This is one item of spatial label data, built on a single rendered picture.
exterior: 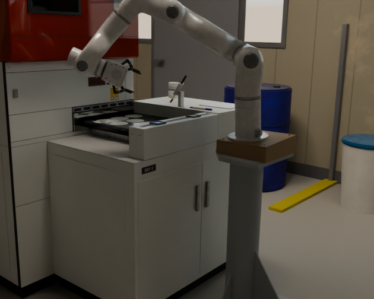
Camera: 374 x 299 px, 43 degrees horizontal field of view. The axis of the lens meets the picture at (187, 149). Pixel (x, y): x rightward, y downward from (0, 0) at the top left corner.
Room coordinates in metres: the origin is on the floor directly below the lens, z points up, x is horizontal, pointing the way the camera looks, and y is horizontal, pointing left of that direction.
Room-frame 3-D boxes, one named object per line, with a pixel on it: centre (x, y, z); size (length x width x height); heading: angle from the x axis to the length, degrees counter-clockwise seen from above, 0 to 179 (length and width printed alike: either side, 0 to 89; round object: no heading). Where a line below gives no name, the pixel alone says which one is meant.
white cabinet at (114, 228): (2.54, 0.16, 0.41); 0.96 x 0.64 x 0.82; 141
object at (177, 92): (2.66, 0.05, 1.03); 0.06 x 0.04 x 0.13; 51
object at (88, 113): (2.66, 0.46, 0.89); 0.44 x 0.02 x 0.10; 141
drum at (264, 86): (4.32, -0.63, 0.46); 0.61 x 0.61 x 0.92
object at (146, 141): (2.26, 0.05, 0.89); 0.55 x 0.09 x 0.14; 141
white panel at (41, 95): (2.53, 0.59, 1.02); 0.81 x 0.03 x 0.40; 141
